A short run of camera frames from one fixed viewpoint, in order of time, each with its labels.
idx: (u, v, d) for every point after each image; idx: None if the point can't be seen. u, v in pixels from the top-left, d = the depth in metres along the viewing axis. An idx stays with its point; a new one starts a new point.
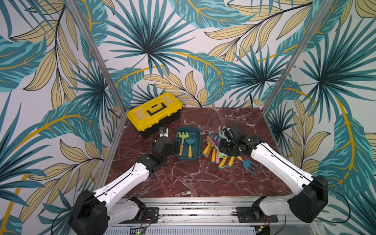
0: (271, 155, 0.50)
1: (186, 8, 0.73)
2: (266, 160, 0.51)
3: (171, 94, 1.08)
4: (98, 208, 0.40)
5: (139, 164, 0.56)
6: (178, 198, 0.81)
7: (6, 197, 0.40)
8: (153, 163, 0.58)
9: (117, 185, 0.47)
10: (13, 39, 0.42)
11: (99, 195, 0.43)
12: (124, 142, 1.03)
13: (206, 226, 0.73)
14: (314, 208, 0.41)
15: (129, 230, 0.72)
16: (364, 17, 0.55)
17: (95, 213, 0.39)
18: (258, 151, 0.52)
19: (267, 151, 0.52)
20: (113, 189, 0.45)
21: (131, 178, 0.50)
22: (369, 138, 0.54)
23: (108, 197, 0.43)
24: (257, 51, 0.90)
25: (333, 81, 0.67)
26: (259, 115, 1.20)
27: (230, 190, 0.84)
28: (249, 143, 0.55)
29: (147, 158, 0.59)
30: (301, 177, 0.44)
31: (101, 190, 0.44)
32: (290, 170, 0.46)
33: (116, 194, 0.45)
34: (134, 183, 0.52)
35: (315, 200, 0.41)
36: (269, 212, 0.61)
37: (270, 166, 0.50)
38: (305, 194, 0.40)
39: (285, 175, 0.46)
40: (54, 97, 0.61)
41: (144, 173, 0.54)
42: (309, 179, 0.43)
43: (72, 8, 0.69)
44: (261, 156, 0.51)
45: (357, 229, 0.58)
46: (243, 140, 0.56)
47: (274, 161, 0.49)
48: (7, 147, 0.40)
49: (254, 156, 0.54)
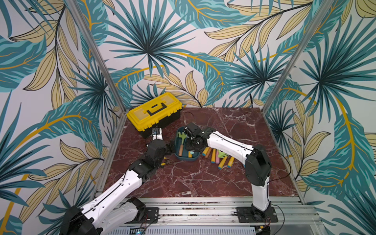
0: (221, 139, 0.59)
1: (186, 9, 0.73)
2: (219, 146, 0.59)
3: (171, 94, 1.08)
4: (86, 226, 0.38)
5: (131, 172, 0.53)
6: (178, 198, 0.81)
7: (6, 197, 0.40)
8: (146, 170, 0.55)
9: (106, 198, 0.45)
10: (13, 39, 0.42)
11: (86, 211, 0.41)
12: (124, 142, 1.03)
13: (206, 226, 0.73)
14: (258, 171, 0.50)
15: (129, 230, 0.72)
16: (364, 17, 0.55)
17: (83, 231, 0.37)
18: (211, 139, 0.61)
19: (217, 136, 0.61)
20: (102, 203, 0.43)
21: (122, 189, 0.48)
22: (369, 138, 0.54)
23: (96, 213, 0.41)
24: (257, 51, 0.90)
25: (333, 81, 0.67)
26: (259, 115, 1.20)
27: (230, 190, 0.84)
28: (204, 135, 0.63)
29: (140, 165, 0.56)
30: (245, 150, 0.53)
31: (89, 205, 0.42)
32: (235, 145, 0.55)
33: (105, 208, 0.43)
34: (126, 193, 0.50)
35: (257, 164, 0.50)
36: (263, 206, 0.62)
37: (222, 149, 0.59)
38: (249, 162, 0.48)
39: (232, 152, 0.55)
40: (54, 97, 0.61)
41: (136, 182, 0.51)
42: (250, 149, 0.53)
43: (71, 8, 0.69)
44: (214, 143, 0.60)
45: (357, 229, 0.58)
46: (199, 133, 0.65)
47: (223, 143, 0.58)
48: (7, 147, 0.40)
49: (210, 145, 0.62)
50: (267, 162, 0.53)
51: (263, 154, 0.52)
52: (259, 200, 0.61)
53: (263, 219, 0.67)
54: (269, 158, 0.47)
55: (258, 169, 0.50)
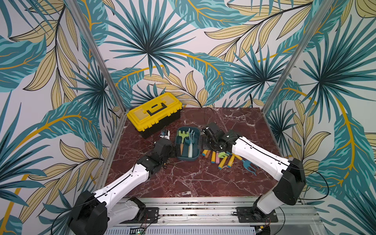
0: (249, 148, 0.52)
1: (186, 9, 0.73)
2: (246, 153, 0.52)
3: (171, 94, 1.08)
4: (98, 208, 0.40)
5: (138, 165, 0.56)
6: (178, 198, 0.81)
7: (6, 197, 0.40)
8: (152, 164, 0.58)
9: (117, 185, 0.47)
10: (13, 39, 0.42)
11: (99, 196, 0.43)
12: (124, 142, 1.03)
13: (206, 226, 0.73)
14: (294, 189, 0.43)
15: (129, 230, 0.72)
16: (364, 17, 0.56)
17: (96, 213, 0.39)
18: (238, 146, 0.54)
19: (246, 144, 0.54)
20: (113, 190, 0.45)
21: (131, 179, 0.50)
22: (369, 138, 0.54)
23: (108, 198, 0.43)
24: (257, 51, 0.90)
25: (333, 81, 0.67)
26: (259, 115, 1.20)
27: (230, 190, 0.84)
28: (228, 140, 0.56)
29: (147, 159, 0.59)
30: (279, 164, 0.46)
31: (101, 190, 0.44)
32: (268, 158, 0.48)
33: (116, 194, 0.45)
34: (133, 184, 0.52)
35: (293, 182, 0.42)
36: (268, 210, 0.61)
37: (250, 158, 0.52)
38: (285, 179, 0.42)
39: (265, 164, 0.48)
40: (54, 97, 0.61)
41: (144, 175, 0.54)
42: (286, 164, 0.46)
43: (71, 8, 0.69)
44: (241, 151, 0.53)
45: (358, 229, 0.58)
46: (223, 138, 0.57)
47: (253, 153, 0.51)
48: (7, 147, 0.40)
49: (235, 151, 0.55)
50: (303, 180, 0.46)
51: (300, 172, 0.44)
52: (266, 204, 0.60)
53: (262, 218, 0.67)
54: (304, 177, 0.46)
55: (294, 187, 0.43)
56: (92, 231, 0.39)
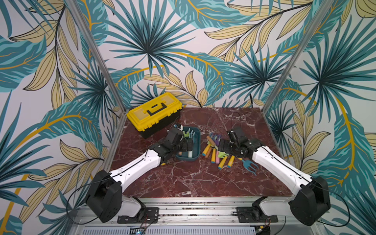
0: (270, 157, 0.52)
1: (186, 9, 0.73)
2: (266, 162, 0.52)
3: (171, 94, 1.08)
4: (114, 187, 0.41)
5: (151, 151, 0.57)
6: (178, 198, 0.81)
7: (6, 197, 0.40)
8: (164, 151, 0.59)
9: (131, 168, 0.48)
10: (13, 39, 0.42)
11: (114, 175, 0.44)
12: (124, 142, 1.03)
13: (206, 226, 0.73)
14: (312, 207, 0.41)
15: (129, 230, 0.72)
16: (364, 17, 0.55)
17: (112, 191, 0.40)
18: (258, 153, 0.54)
19: (267, 153, 0.54)
20: (128, 171, 0.47)
21: (144, 163, 0.51)
22: (369, 138, 0.54)
23: (123, 177, 0.45)
24: (257, 51, 0.90)
25: (333, 81, 0.67)
26: (259, 115, 1.20)
27: (230, 190, 0.84)
28: (250, 146, 0.58)
29: (159, 146, 0.60)
30: (299, 177, 0.45)
31: (116, 171, 0.46)
32: (289, 171, 0.47)
33: (130, 176, 0.47)
34: (146, 168, 0.52)
35: (313, 199, 0.40)
36: (269, 212, 0.61)
37: (270, 168, 0.52)
38: (303, 194, 0.41)
39: (284, 176, 0.47)
40: (54, 97, 0.61)
41: (155, 159, 0.55)
42: (308, 180, 0.44)
43: (71, 8, 0.69)
44: (262, 158, 0.53)
45: (357, 229, 0.58)
46: (246, 144, 0.59)
47: (272, 163, 0.51)
48: (7, 147, 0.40)
49: (255, 158, 0.56)
50: (326, 203, 0.43)
51: (323, 193, 0.42)
52: (270, 208, 0.60)
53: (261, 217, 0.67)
54: (328, 199, 0.43)
55: (314, 205, 0.41)
56: (107, 209, 0.41)
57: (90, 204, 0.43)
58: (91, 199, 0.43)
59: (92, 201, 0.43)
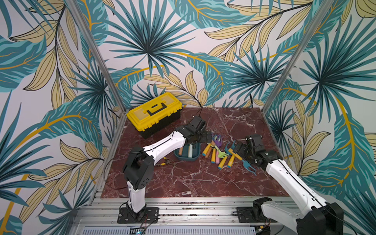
0: (285, 172, 0.51)
1: (186, 9, 0.73)
2: (279, 176, 0.51)
3: (171, 94, 1.08)
4: (148, 160, 0.47)
5: (177, 132, 0.61)
6: (178, 198, 0.81)
7: (6, 197, 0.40)
8: (188, 133, 0.62)
9: (161, 145, 0.53)
10: (13, 39, 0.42)
11: (147, 150, 0.50)
12: (124, 142, 1.03)
13: (206, 226, 0.73)
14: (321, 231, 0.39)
15: (129, 230, 0.72)
16: (364, 17, 0.56)
17: (146, 163, 0.46)
18: (273, 166, 0.53)
19: (282, 167, 0.53)
20: (158, 148, 0.52)
21: (171, 142, 0.56)
22: (369, 138, 0.54)
23: (154, 152, 0.50)
24: (257, 51, 0.90)
25: (333, 81, 0.67)
26: (259, 115, 1.20)
27: (230, 190, 0.84)
28: (266, 157, 0.57)
29: (183, 129, 0.64)
30: (313, 199, 0.43)
31: (149, 147, 0.52)
32: (302, 189, 0.46)
33: (161, 152, 0.52)
34: (173, 147, 0.57)
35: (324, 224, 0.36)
36: (269, 214, 0.61)
37: (282, 182, 0.50)
38: (313, 216, 0.39)
39: (296, 194, 0.45)
40: (54, 97, 0.61)
41: (181, 140, 0.59)
42: (321, 203, 0.42)
43: (71, 8, 0.69)
44: (275, 172, 0.53)
45: (357, 229, 0.58)
46: (261, 153, 0.58)
47: (287, 178, 0.49)
48: (7, 147, 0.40)
49: (269, 171, 0.55)
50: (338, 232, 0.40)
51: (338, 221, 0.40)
52: (272, 213, 0.59)
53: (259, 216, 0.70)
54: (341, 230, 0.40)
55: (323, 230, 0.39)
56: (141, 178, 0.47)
57: (127, 174, 0.50)
58: (128, 170, 0.50)
59: (129, 172, 0.50)
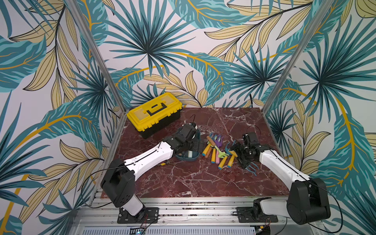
0: (275, 158, 0.56)
1: (186, 9, 0.73)
2: (270, 162, 0.56)
3: (171, 94, 1.08)
4: (127, 176, 0.43)
5: (164, 143, 0.58)
6: (178, 198, 0.81)
7: (6, 197, 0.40)
8: (177, 144, 0.59)
9: (145, 158, 0.49)
10: (13, 39, 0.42)
11: (128, 164, 0.46)
12: (124, 142, 1.03)
13: (206, 226, 0.73)
14: (304, 201, 0.42)
15: (129, 230, 0.72)
16: (364, 17, 0.56)
17: (125, 179, 0.42)
18: (265, 154, 0.59)
19: (272, 154, 0.58)
20: (141, 161, 0.48)
21: (157, 154, 0.52)
22: (369, 138, 0.54)
23: (136, 167, 0.46)
24: (257, 51, 0.90)
25: (333, 81, 0.67)
26: (259, 115, 1.20)
27: (230, 190, 0.84)
28: (259, 149, 0.62)
29: (172, 139, 0.60)
30: (297, 175, 0.47)
31: (130, 160, 0.47)
32: (289, 169, 0.50)
33: (143, 166, 0.48)
34: (158, 159, 0.53)
35: (306, 193, 0.42)
36: (267, 210, 0.62)
37: (272, 168, 0.55)
38: (295, 185, 0.43)
39: (283, 173, 0.50)
40: (54, 97, 0.61)
41: (168, 152, 0.55)
42: (305, 177, 0.46)
43: (71, 8, 0.69)
44: (267, 158, 0.58)
45: (357, 229, 0.58)
46: (255, 146, 0.64)
47: (276, 162, 0.54)
48: (7, 147, 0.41)
49: (262, 160, 0.61)
50: (323, 205, 0.42)
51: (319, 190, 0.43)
52: (270, 207, 0.60)
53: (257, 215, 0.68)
54: (327, 202, 0.43)
55: (306, 199, 0.42)
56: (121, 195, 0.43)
57: (106, 189, 0.45)
58: (107, 185, 0.45)
59: (108, 187, 0.45)
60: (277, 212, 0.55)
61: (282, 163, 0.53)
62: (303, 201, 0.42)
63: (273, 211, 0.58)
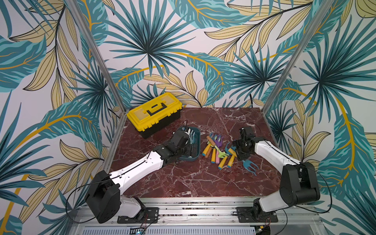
0: (269, 147, 0.59)
1: (186, 9, 0.73)
2: (264, 151, 0.60)
3: (171, 94, 1.08)
4: (112, 190, 0.41)
5: (154, 153, 0.55)
6: (178, 198, 0.81)
7: (6, 197, 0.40)
8: (168, 153, 0.57)
9: (131, 171, 0.47)
10: (13, 39, 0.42)
11: (113, 177, 0.44)
12: (124, 142, 1.03)
13: (206, 226, 0.73)
14: (294, 183, 0.45)
15: (129, 230, 0.72)
16: (364, 17, 0.56)
17: (109, 194, 0.40)
18: (259, 144, 0.62)
19: (266, 144, 0.62)
20: (128, 174, 0.46)
21: (145, 166, 0.50)
22: (369, 138, 0.54)
23: (122, 180, 0.44)
24: (257, 51, 0.90)
25: (333, 81, 0.67)
26: (259, 115, 1.20)
27: (230, 190, 0.84)
28: (254, 140, 0.66)
29: (163, 148, 0.59)
30: (289, 160, 0.50)
31: (116, 173, 0.45)
32: (281, 155, 0.53)
33: (130, 178, 0.46)
34: (147, 171, 0.52)
35: (295, 176, 0.45)
36: (267, 208, 0.62)
37: (267, 156, 0.58)
38: (286, 168, 0.46)
39: (276, 159, 0.53)
40: (54, 97, 0.61)
41: (158, 162, 0.53)
42: (295, 161, 0.49)
43: (71, 8, 0.69)
44: (261, 148, 0.61)
45: (357, 229, 0.58)
46: (251, 138, 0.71)
47: (269, 150, 0.57)
48: (7, 146, 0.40)
49: (256, 150, 0.64)
50: (313, 187, 0.45)
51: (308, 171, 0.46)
52: (268, 203, 0.61)
53: (256, 215, 0.68)
54: (315, 184, 0.45)
55: (296, 182, 0.45)
56: (105, 210, 0.41)
57: (89, 204, 0.43)
58: (90, 199, 0.43)
59: (91, 201, 0.43)
60: (274, 206, 0.57)
61: (275, 151, 0.56)
62: (294, 183, 0.45)
63: (271, 207, 0.59)
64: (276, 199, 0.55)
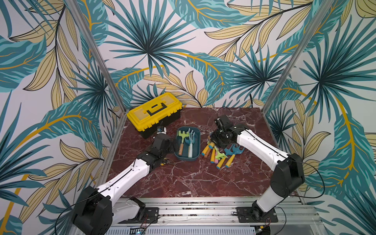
0: (252, 139, 0.56)
1: (186, 9, 0.73)
2: (248, 144, 0.56)
3: (171, 94, 1.08)
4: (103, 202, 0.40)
5: (139, 160, 0.57)
6: (178, 198, 0.81)
7: (6, 197, 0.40)
8: (153, 159, 0.58)
9: (120, 180, 0.47)
10: (13, 39, 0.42)
11: (102, 190, 0.43)
12: (124, 142, 1.03)
13: (206, 226, 0.73)
14: (288, 180, 0.45)
15: (129, 230, 0.72)
16: (364, 17, 0.56)
17: (101, 206, 0.39)
18: (242, 136, 0.58)
19: (249, 135, 0.57)
20: (116, 184, 0.46)
21: (132, 174, 0.51)
22: (369, 138, 0.54)
23: (112, 192, 0.44)
24: (257, 51, 0.90)
25: (333, 81, 0.67)
26: (259, 115, 1.20)
27: (230, 190, 0.84)
28: (235, 130, 0.61)
29: (147, 154, 0.60)
30: (277, 155, 0.49)
31: (105, 185, 0.45)
32: (268, 149, 0.51)
33: (119, 188, 0.46)
34: (135, 178, 0.52)
35: (288, 173, 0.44)
36: (267, 208, 0.61)
37: (252, 149, 0.55)
38: (279, 168, 0.45)
39: (263, 153, 0.51)
40: (54, 97, 0.61)
41: (144, 168, 0.55)
42: (285, 156, 0.48)
43: (71, 8, 0.69)
44: (245, 141, 0.57)
45: (357, 229, 0.58)
46: (231, 128, 0.62)
47: (255, 143, 0.54)
48: (7, 147, 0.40)
49: (240, 141, 0.59)
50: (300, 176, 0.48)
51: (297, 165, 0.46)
52: (267, 203, 0.60)
53: (261, 217, 0.67)
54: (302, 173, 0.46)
55: (289, 178, 0.46)
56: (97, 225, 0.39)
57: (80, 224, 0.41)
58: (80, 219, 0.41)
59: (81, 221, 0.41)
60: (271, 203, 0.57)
61: (261, 143, 0.54)
62: (288, 180, 0.45)
63: (270, 205, 0.59)
64: (272, 196, 0.55)
